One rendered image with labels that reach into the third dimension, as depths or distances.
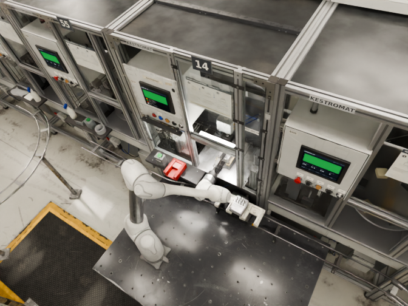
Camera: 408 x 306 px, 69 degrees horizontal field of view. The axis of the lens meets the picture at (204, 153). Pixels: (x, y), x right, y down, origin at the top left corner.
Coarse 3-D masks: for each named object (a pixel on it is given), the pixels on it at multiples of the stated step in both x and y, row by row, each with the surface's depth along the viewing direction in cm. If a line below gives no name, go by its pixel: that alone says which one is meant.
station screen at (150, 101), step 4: (144, 88) 195; (152, 92) 194; (156, 92) 191; (144, 96) 202; (164, 96) 189; (148, 100) 204; (152, 100) 201; (152, 104) 205; (156, 104) 202; (160, 104) 199; (164, 104) 197; (168, 104) 194; (160, 108) 203; (164, 108) 200; (168, 108) 198
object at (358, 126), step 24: (288, 96) 142; (312, 120) 145; (336, 120) 137; (360, 120) 130; (384, 144) 133; (384, 168) 143; (288, 192) 206; (312, 192) 190; (360, 192) 166; (384, 192) 155; (312, 216) 212
